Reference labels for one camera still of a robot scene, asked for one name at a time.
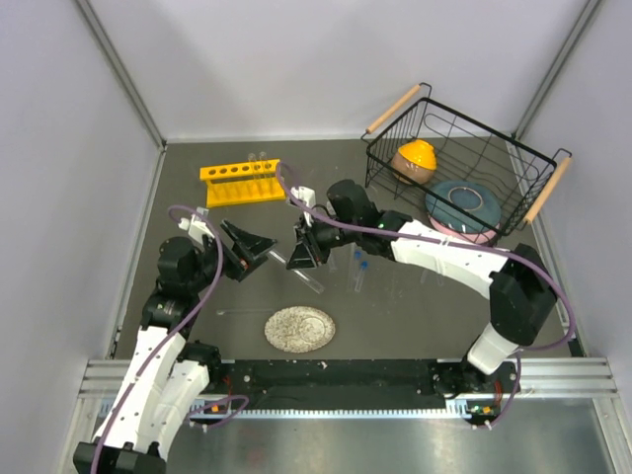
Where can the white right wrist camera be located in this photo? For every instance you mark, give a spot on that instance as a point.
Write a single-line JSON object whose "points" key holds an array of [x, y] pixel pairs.
{"points": [[302, 197]]}

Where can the blue plate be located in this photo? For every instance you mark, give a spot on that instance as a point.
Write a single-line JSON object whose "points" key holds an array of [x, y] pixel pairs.
{"points": [[463, 206]]}

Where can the pink plate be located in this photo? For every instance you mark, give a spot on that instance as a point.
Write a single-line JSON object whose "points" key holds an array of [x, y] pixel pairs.
{"points": [[479, 238]]}

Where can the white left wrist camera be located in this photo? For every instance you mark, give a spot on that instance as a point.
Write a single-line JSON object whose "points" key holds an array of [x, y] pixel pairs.
{"points": [[195, 227]]}

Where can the yellow brown bowl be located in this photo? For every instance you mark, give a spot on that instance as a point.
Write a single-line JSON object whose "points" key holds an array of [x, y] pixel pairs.
{"points": [[414, 162]]}

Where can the black wire basket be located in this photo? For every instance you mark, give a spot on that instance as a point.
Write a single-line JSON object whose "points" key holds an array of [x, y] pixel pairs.
{"points": [[521, 178]]}

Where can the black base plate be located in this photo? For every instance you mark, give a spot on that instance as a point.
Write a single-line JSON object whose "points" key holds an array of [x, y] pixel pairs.
{"points": [[338, 384]]}

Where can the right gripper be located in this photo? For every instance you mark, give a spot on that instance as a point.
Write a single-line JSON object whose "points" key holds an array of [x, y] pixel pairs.
{"points": [[308, 250]]}

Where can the yellow test tube rack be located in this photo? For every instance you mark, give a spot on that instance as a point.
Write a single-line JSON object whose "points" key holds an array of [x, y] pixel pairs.
{"points": [[231, 184]]}

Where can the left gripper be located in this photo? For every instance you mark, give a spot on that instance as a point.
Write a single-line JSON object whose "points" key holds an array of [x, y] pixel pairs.
{"points": [[243, 260]]}

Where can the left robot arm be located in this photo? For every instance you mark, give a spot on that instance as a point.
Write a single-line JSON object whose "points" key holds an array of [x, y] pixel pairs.
{"points": [[167, 371]]}

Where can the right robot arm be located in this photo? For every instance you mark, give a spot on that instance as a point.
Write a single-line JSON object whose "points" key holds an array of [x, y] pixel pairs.
{"points": [[520, 291]]}

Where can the speckled white plate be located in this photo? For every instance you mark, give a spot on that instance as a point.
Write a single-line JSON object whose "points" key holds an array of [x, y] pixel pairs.
{"points": [[299, 329]]}

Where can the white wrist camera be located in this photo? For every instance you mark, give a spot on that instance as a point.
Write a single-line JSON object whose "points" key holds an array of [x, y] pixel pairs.
{"points": [[195, 227], [302, 197]]}

